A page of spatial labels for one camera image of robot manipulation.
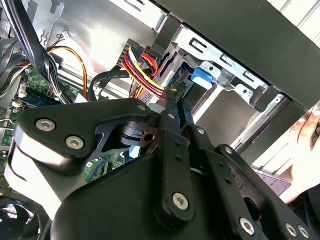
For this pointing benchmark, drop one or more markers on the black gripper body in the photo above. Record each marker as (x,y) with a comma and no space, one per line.
(112,205)

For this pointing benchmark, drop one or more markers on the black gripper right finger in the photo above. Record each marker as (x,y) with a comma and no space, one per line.
(225,175)

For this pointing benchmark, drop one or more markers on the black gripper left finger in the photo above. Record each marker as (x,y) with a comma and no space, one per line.
(75,117)

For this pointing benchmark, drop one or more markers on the hard disk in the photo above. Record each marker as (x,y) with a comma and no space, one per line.
(200,76)

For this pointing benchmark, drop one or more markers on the pale person hand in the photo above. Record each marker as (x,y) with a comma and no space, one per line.
(306,160)

